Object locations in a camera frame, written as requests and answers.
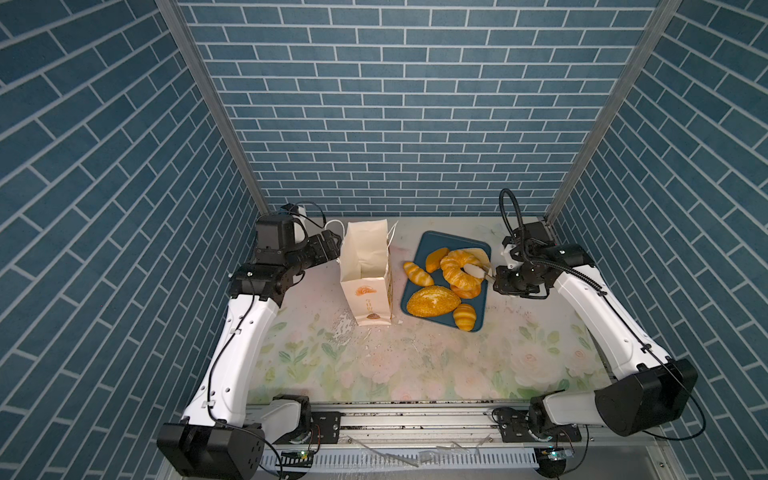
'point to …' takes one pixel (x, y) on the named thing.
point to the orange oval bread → (433, 259)
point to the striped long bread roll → (417, 274)
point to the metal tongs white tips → (486, 275)
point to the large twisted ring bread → (462, 284)
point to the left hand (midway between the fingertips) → (331, 240)
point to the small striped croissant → (465, 317)
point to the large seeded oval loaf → (432, 301)
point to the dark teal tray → (432, 240)
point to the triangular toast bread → (480, 255)
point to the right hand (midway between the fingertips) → (496, 282)
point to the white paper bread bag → (366, 281)
